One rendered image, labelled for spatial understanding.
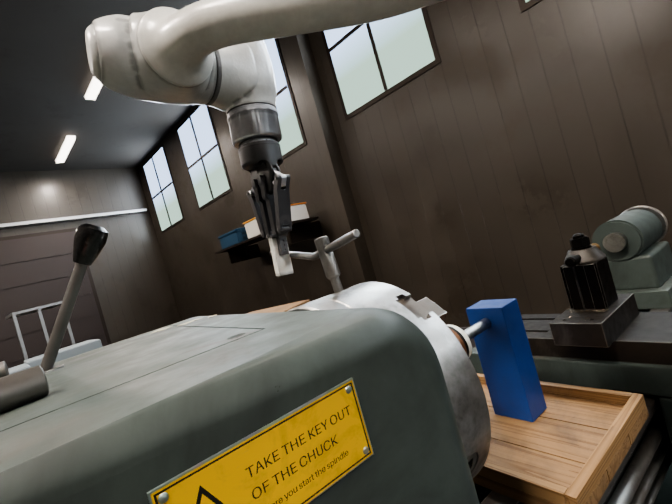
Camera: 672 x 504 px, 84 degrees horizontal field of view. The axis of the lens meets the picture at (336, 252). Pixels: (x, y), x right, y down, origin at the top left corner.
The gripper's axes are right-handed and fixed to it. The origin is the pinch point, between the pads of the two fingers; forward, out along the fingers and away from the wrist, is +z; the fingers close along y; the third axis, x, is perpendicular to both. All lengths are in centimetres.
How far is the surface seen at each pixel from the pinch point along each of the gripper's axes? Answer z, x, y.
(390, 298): 8.1, -1.0, -24.5
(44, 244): -111, 32, 878
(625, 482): 48, -36, -35
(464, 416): 21.4, -0.2, -33.2
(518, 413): 39, -32, -21
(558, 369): 37, -52, -20
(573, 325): 26, -48, -27
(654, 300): 35, -106, -27
